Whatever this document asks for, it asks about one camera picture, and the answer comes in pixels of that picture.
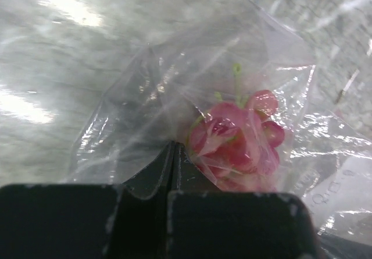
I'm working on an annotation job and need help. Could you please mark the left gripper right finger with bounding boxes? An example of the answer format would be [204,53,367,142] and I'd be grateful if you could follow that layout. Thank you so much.
[171,143,221,195]

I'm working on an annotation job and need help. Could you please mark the clear zip top bag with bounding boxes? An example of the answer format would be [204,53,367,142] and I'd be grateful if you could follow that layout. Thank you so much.
[66,0,372,259]

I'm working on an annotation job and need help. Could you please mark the purple fake grapes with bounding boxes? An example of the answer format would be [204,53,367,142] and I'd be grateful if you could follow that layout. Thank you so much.
[185,63,285,192]

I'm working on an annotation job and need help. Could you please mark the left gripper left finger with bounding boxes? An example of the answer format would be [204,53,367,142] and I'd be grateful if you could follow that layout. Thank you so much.
[121,143,174,258]

